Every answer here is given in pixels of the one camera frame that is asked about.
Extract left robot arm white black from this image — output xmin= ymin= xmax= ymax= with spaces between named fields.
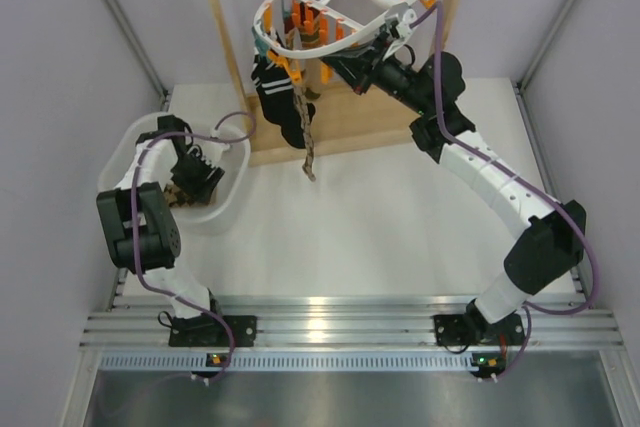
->
xmin=96 ymin=115 xmax=226 ymax=345

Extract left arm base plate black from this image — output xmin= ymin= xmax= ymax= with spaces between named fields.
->
xmin=168 ymin=314 xmax=258 ymax=347

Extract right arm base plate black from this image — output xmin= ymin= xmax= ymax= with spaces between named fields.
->
xmin=433 ymin=313 xmax=525 ymax=350

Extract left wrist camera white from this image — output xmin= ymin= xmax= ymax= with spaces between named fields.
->
xmin=196 ymin=127 xmax=234 ymax=168

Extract white plastic tub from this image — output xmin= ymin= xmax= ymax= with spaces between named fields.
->
xmin=97 ymin=113 xmax=251 ymax=235

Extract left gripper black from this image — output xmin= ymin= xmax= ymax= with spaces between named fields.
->
xmin=169 ymin=147 xmax=223 ymax=205

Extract aluminium mounting rail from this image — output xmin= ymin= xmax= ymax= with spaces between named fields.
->
xmin=80 ymin=291 xmax=624 ymax=377

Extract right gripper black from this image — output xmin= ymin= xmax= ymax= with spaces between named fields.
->
xmin=324 ymin=32 xmax=432 ymax=117

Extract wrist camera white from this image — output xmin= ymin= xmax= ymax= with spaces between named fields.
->
xmin=384 ymin=2 xmax=417 ymax=43
xmin=196 ymin=127 xmax=234 ymax=168

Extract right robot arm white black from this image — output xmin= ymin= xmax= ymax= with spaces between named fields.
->
xmin=321 ymin=33 xmax=586 ymax=344

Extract brown argyle sock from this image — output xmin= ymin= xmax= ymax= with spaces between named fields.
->
xmin=293 ymin=84 xmax=316 ymax=182
xmin=163 ymin=184 xmax=206 ymax=208

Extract wooden hanger stand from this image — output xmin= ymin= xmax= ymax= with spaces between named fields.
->
xmin=192 ymin=0 xmax=475 ymax=169

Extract brown sock clipped on hanger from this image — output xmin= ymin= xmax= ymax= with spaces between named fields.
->
xmin=283 ymin=8 xmax=322 ymax=101

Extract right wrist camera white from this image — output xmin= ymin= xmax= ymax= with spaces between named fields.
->
xmin=384 ymin=2 xmax=417 ymax=43

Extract black sock white stripes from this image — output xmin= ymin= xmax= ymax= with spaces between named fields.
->
xmin=251 ymin=49 xmax=305 ymax=149

